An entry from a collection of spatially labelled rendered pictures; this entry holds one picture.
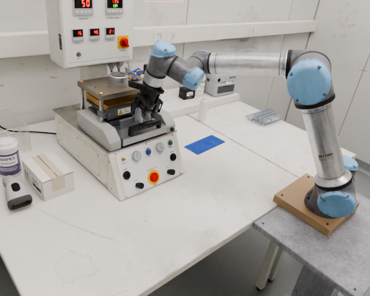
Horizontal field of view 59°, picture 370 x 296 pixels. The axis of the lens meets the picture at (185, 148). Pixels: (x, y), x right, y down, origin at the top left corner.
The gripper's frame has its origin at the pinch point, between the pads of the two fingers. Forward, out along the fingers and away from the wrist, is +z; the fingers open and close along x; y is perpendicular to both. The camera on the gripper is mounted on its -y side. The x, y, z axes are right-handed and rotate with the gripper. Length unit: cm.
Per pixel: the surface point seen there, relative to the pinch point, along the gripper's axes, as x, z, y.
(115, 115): -8.0, -0.9, -3.5
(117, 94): -6.4, -8.0, -7.4
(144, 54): 52, 18, -62
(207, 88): 91, 31, -35
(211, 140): 50, 24, 9
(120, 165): -13.4, 9.1, 12.9
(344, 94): 247, 36, 7
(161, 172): 4.6, 15.5, 19.2
